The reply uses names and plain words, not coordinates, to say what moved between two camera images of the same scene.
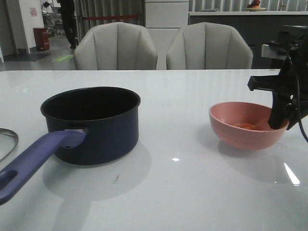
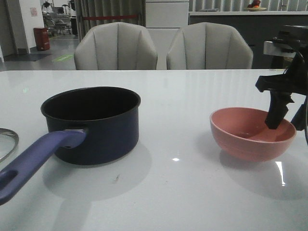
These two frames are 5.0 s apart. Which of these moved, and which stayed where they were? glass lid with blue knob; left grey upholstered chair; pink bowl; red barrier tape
Moved: pink bowl
Stayed: red barrier tape; glass lid with blue knob; left grey upholstered chair
